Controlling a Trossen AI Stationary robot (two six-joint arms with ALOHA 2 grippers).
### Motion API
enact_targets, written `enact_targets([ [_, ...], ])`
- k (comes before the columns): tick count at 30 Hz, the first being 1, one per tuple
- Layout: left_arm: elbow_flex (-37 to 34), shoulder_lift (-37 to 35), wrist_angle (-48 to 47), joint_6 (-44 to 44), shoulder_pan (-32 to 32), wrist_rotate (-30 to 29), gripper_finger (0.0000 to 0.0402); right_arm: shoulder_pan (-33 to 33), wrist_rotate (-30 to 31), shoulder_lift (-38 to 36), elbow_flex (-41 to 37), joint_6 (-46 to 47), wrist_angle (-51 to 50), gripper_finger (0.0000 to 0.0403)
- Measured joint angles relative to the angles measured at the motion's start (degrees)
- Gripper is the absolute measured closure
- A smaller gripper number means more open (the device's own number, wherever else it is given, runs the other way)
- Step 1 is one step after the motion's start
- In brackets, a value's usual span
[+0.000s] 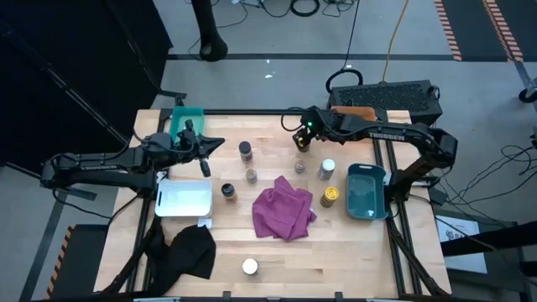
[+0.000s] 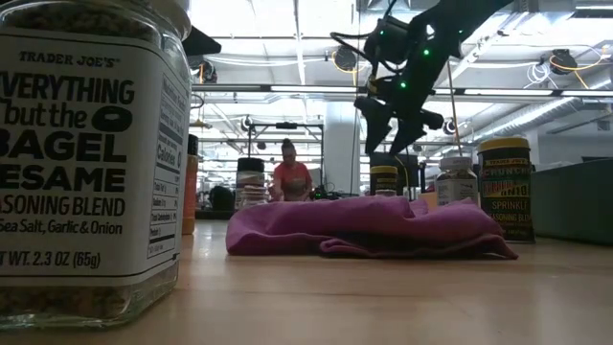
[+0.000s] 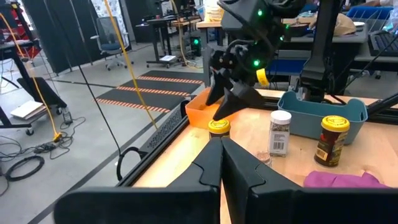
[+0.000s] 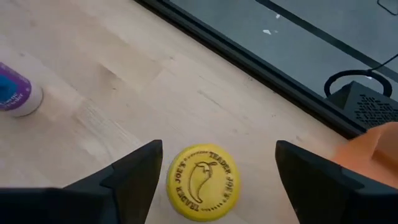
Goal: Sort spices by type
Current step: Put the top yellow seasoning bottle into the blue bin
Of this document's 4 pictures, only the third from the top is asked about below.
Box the black orange-striped floor mat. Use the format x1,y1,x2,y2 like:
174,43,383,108
94,70,205,114

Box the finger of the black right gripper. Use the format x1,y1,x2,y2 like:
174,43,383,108
212,82,266,123
204,68,234,107

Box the black looped cable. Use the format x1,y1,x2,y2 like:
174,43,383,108
116,146,147,182

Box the black computer tower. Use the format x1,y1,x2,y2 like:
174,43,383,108
190,35,203,58

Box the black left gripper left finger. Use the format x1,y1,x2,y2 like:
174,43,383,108
53,136,224,224

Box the grey desk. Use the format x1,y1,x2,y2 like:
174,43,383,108
279,26,369,44

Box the grey office chair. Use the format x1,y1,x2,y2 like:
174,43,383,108
90,16,135,72

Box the black power strip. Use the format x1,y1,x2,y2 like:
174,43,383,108
30,141,60,155

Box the black keyboard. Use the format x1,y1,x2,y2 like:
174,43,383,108
368,30,398,57

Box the purple cloth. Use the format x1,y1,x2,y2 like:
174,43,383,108
303,170,391,189

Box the white-lidded glass spice jar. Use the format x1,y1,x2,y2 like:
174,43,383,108
267,110,292,158

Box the orange plastic bin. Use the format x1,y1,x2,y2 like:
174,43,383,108
185,86,239,130

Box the black curtain partition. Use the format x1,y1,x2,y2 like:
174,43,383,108
21,0,131,74

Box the coiled black floor cable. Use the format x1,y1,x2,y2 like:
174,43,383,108
4,154,46,182

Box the yellow tape tag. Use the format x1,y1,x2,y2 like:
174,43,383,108
256,67,271,87

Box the wooden background table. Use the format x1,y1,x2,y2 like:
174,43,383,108
196,17,224,30

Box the thin black hanging cable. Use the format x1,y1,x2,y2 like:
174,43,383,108
49,0,122,155

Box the white book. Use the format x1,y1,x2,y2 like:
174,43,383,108
10,100,47,121

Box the black desk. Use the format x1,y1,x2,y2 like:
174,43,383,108
136,17,184,69

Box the black rolling stand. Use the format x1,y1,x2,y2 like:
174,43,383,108
0,40,74,136

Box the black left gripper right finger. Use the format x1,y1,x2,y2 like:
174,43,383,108
221,138,398,224

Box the yellow-lidded dark spice jar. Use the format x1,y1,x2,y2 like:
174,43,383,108
207,118,232,140
313,114,351,168

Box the yellow extension cable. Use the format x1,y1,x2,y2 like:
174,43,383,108
0,12,63,143

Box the small clear glass jar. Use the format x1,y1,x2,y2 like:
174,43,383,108
256,151,273,168

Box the brown paper bag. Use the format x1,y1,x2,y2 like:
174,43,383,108
334,12,358,36

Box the black aluminium table frame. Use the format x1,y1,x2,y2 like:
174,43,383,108
116,88,398,188

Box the yellow hanging cable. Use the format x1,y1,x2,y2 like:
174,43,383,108
103,0,159,130

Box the blue plastic bin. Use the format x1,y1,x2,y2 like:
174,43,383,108
277,90,369,146

